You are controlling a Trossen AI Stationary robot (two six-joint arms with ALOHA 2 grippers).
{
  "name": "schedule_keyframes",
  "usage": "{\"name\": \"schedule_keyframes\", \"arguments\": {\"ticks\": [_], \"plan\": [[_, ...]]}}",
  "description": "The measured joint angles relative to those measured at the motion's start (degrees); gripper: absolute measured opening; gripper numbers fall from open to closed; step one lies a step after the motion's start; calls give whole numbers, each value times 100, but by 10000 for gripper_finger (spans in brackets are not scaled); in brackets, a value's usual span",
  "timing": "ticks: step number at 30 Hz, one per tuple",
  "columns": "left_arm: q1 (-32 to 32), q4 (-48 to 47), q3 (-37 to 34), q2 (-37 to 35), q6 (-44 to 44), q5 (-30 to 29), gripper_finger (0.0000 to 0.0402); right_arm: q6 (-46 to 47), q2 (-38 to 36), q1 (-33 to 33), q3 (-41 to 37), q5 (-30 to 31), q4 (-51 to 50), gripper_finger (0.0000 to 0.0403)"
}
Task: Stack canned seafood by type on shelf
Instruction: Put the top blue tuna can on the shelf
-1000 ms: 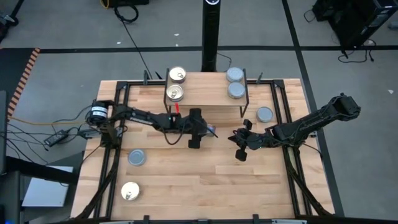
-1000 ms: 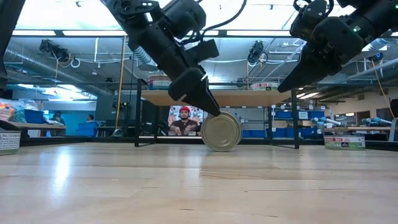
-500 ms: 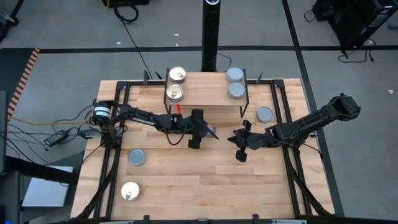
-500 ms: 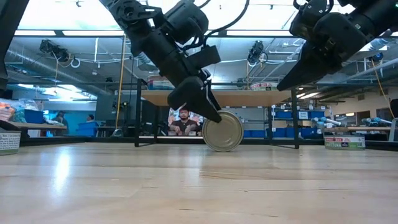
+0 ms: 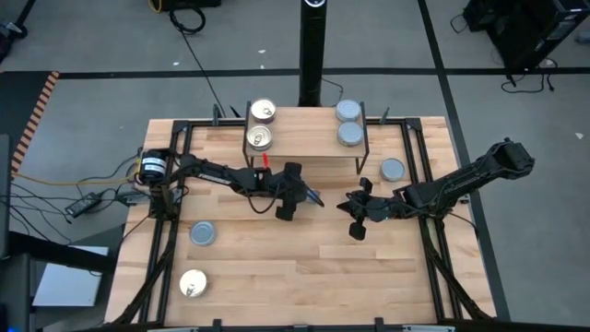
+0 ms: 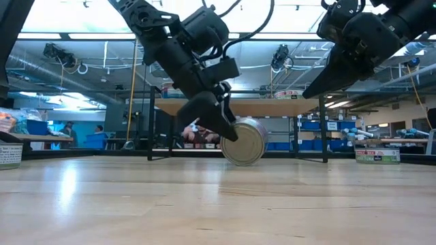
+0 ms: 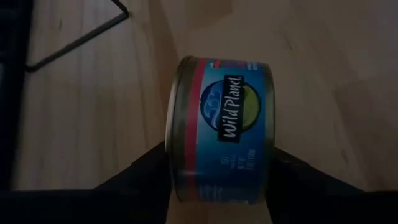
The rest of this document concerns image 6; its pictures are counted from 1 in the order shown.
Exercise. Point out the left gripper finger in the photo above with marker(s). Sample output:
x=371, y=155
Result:
x=229, y=107
x=204, y=114

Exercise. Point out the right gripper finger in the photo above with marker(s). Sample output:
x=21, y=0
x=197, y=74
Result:
x=335, y=73

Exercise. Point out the blue red label can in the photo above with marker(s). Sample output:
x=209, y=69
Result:
x=248, y=146
x=168, y=92

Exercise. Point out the green label tuna can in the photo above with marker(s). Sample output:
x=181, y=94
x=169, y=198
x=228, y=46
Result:
x=10, y=154
x=289, y=95
x=376, y=156

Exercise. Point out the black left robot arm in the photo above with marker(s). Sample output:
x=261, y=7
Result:
x=143, y=20

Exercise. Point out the person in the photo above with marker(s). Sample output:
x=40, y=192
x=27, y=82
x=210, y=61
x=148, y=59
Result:
x=99, y=129
x=201, y=134
x=68, y=132

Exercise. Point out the blue ceiling light device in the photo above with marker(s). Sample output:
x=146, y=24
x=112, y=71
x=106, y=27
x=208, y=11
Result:
x=413, y=62

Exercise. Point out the black ceiling device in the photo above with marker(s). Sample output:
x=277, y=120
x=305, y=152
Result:
x=58, y=54
x=280, y=57

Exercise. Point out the metal rack blue bins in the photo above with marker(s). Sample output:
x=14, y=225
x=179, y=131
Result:
x=308, y=144

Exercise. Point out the workbench with blue robots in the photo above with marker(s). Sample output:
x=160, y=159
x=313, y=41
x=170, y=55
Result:
x=408, y=134

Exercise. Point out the blue crate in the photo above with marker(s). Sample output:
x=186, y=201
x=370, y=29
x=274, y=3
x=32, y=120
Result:
x=36, y=127

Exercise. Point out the wooden workbench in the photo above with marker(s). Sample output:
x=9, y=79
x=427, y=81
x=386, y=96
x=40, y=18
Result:
x=41, y=138

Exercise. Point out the pile of plastic bags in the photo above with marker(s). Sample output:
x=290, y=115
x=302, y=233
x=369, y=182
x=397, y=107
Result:
x=13, y=120

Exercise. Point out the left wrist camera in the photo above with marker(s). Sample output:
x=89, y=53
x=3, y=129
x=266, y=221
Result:
x=225, y=69

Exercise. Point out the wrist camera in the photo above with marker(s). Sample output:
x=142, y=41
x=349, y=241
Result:
x=335, y=20
x=225, y=69

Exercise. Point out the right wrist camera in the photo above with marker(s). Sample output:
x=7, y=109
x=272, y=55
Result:
x=335, y=20

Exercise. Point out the wooden shelf black frame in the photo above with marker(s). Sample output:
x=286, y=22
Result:
x=272, y=107

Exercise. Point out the silver ventilation duct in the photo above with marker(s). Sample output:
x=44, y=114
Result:
x=34, y=69

